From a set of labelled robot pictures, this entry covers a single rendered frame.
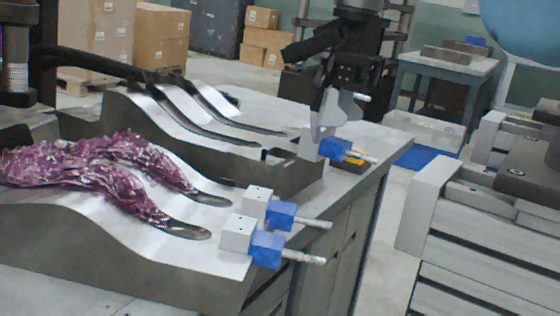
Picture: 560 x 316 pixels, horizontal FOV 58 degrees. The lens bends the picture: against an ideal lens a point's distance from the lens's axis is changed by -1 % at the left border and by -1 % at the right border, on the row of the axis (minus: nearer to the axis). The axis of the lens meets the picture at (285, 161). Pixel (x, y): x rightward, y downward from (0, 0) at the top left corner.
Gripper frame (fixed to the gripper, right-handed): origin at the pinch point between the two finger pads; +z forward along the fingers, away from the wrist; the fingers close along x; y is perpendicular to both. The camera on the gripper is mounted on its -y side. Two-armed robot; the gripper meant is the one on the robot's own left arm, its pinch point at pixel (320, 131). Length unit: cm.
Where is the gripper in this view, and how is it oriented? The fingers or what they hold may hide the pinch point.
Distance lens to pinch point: 85.8
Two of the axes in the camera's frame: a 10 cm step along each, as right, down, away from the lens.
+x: 5.0, -2.0, 8.4
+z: -1.6, 9.4, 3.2
